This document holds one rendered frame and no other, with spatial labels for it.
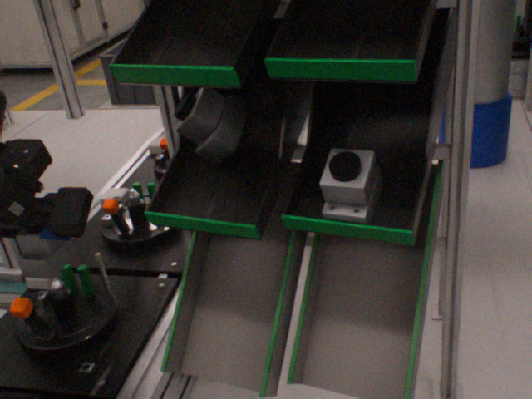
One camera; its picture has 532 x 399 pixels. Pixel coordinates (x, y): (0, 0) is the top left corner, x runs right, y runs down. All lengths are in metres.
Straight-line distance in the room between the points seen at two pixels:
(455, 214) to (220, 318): 0.30
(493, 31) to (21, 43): 5.28
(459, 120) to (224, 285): 0.34
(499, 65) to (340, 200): 0.87
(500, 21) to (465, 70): 0.73
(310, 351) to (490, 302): 0.42
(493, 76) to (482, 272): 0.47
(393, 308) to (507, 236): 0.55
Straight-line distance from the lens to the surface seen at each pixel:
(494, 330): 1.01
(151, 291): 0.95
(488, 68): 1.39
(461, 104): 0.66
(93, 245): 1.10
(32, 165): 0.79
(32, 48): 6.17
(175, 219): 0.64
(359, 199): 0.57
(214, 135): 0.65
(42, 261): 0.83
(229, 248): 0.76
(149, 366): 0.85
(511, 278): 1.12
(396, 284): 0.71
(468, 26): 0.64
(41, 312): 0.94
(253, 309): 0.74
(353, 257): 0.73
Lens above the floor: 1.52
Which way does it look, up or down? 29 degrees down
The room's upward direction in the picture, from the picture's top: 7 degrees counter-clockwise
